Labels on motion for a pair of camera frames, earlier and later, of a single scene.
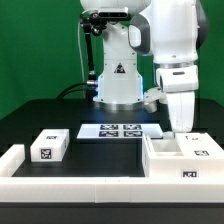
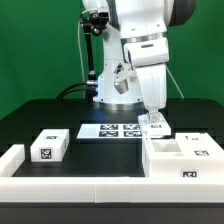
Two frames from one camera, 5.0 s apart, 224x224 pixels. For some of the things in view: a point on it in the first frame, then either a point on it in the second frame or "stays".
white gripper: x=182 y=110 to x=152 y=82
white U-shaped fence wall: x=100 y=189 stays
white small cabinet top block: x=50 y=146 stays
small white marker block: x=198 y=145 stays
